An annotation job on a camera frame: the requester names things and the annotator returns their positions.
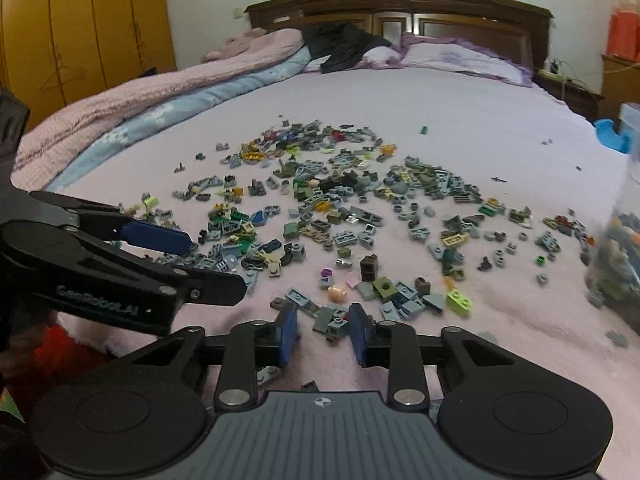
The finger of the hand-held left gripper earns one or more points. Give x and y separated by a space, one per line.
215 290
150 235

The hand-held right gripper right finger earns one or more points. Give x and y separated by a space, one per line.
357 332

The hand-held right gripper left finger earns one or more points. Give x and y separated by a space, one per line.
289 332

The dark grey toy brick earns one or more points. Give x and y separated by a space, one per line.
325 321

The pile of small toy bricks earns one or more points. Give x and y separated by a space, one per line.
350 185

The small heap of toy bricks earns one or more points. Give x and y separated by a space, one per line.
620 260

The clear plastic storage box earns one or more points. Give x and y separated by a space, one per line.
612 135

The person's red clothing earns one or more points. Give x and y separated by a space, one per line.
55 345

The blue floral quilt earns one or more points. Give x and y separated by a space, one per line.
165 115

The pink checked quilt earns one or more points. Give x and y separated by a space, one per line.
150 95

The pink plush garment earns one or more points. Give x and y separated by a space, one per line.
235 45

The yellow wooden wardrobe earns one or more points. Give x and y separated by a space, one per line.
75 20

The black jacket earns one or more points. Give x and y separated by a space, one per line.
345 45

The small white purple pillow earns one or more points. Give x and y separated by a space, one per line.
382 56

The large purple floral pillow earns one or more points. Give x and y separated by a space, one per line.
465 57

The dark wooden nightstand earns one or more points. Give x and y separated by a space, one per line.
570 95

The white power strip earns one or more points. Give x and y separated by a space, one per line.
557 71

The wooden bed headboard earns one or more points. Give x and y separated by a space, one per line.
400 5

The yellow wooden cabinet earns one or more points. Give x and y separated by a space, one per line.
620 80

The red paper bag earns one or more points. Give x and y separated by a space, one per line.
625 35

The white wall socket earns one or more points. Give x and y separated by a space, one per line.
236 12

